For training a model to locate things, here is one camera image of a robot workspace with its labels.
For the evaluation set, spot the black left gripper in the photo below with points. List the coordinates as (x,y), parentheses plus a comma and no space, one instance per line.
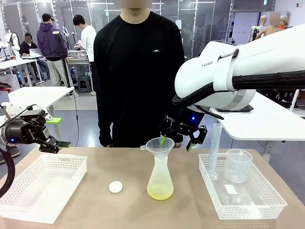
(26,132)

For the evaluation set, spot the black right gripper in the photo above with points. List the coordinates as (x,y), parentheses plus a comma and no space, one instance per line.
(189,122)

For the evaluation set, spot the clear plastic funnel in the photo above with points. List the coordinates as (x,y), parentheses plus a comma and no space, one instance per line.
(155,148)

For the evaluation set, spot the clear plastic graduated cylinder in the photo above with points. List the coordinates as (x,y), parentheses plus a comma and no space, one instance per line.
(214,152)

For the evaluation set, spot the translucent plastic conical flask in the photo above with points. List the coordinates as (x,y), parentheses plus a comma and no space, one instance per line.
(160,183)

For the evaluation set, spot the clear plastic measuring beaker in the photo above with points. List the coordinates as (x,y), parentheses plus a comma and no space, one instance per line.
(238,169)

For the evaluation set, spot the white round flask cap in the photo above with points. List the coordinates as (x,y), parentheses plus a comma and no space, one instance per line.
(115,186)

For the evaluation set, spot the white perforated basket with label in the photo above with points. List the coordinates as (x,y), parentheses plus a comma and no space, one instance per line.
(259,210)

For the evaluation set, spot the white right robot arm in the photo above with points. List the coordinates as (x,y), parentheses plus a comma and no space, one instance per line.
(262,57)

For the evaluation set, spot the person's right forearm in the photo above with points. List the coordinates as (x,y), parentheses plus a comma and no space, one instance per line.
(104,119)

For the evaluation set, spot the person's left hand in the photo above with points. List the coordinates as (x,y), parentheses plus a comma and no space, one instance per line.
(178,145)

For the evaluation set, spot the white desk with grey legs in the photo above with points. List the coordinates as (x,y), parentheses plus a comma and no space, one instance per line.
(35,95)

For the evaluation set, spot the black plastic stool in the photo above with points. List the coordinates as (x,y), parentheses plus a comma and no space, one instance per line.
(84,84)

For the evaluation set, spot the white perforated plastic basket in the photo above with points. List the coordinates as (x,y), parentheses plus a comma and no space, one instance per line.
(35,190)

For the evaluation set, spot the black tablet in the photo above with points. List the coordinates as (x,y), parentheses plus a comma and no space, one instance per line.
(247,108)

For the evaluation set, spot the black tripod stand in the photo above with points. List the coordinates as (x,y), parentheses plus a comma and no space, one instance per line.
(63,59)

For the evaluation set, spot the white paper label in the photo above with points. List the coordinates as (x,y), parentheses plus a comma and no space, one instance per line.
(231,189)

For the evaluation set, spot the person in black sweatshirt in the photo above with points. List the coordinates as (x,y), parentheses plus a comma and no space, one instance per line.
(138,71)

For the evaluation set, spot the silver laptop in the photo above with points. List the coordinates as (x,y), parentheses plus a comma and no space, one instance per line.
(35,52)

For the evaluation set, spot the seated person in black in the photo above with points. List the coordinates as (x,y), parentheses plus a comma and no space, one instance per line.
(29,47)

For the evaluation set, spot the person in purple hoodie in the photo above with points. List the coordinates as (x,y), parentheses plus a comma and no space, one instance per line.
(51,40)

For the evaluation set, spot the person in white shirt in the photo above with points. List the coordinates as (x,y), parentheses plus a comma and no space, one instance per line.
(87,40)

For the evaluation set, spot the tan bare-torso mannequin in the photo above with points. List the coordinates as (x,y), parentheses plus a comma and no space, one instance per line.
(269,29)

